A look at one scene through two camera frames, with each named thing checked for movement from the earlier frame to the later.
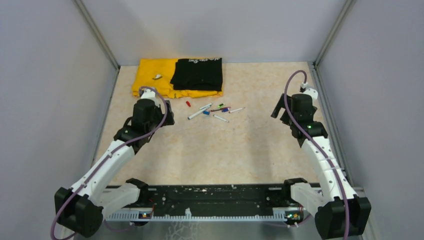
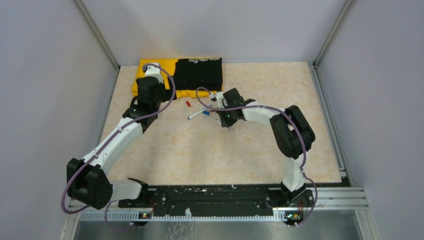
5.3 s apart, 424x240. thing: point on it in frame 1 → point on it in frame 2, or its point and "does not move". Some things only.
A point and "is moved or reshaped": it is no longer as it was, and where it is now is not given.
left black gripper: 162,116 → 167,93
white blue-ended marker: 220,118 is moved or reshaped
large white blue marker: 189,117 does not move
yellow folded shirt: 158,74 does not move
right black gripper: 280,105 → 224,122
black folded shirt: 199,74 does not move
